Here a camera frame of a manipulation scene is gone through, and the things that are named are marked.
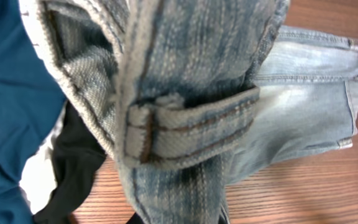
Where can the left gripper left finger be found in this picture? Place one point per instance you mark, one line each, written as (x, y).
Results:
(135, 219)

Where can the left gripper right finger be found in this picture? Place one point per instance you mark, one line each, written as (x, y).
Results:
(224, 214)

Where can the light blue denim jeans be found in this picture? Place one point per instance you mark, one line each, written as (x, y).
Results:
(189, 96)

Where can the black garment in pile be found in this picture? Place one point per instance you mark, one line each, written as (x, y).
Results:
(76, 157)

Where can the dark blue shirt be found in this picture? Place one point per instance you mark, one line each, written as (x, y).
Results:
(30, 102)

